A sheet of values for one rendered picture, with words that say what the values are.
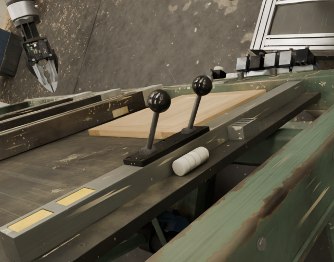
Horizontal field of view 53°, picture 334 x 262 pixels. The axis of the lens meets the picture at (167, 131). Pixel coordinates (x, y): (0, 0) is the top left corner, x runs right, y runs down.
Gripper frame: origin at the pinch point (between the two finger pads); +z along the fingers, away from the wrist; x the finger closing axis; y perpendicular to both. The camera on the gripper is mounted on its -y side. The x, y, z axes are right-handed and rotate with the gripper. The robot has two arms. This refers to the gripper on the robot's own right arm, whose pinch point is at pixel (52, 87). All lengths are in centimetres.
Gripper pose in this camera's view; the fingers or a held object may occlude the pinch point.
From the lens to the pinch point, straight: 108.3
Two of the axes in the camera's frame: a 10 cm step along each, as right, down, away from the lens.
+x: 9.1, -3.4, 2.5
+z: 2.9, 9.3, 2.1
